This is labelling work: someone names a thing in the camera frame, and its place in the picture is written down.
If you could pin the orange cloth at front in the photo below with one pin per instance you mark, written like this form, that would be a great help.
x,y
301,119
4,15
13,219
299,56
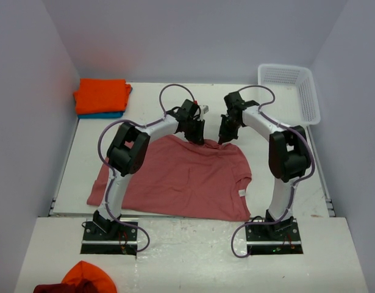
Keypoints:
x,y
86,277

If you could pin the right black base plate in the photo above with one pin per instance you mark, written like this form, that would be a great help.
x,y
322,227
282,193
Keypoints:
x,y
280,239

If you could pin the white plastic basket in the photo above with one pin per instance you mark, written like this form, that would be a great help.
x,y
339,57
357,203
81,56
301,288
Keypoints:
x,y
296,100

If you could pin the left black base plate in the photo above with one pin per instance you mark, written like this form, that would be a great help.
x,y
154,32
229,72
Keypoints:
x,y
120,240

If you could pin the folded blue t shirt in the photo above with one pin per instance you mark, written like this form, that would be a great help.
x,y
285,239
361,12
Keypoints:
x,y
102,115

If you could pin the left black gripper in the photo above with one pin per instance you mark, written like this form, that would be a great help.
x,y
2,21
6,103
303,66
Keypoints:
x,y
197,137

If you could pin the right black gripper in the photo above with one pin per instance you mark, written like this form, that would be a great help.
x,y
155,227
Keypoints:
x,y
224,135

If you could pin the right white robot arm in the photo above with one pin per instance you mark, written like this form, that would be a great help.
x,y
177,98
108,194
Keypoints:
x,y
289,155

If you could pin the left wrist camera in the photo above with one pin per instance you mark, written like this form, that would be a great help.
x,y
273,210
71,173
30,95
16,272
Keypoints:
x,y
203,109

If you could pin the pink t shirt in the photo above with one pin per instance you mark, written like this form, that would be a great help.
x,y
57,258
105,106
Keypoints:
x,y
187,180

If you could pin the dark red cloth at front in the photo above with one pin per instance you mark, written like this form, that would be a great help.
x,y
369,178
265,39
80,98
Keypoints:
x,y
65,288

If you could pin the folded orange t shirt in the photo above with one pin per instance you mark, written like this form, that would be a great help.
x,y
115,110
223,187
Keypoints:
x,y
87,84

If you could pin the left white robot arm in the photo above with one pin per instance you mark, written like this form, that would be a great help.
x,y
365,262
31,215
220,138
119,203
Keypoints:
x,y
127,151

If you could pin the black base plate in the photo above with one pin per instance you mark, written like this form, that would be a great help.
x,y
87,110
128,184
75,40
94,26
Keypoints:
x,y
120,240
280,239

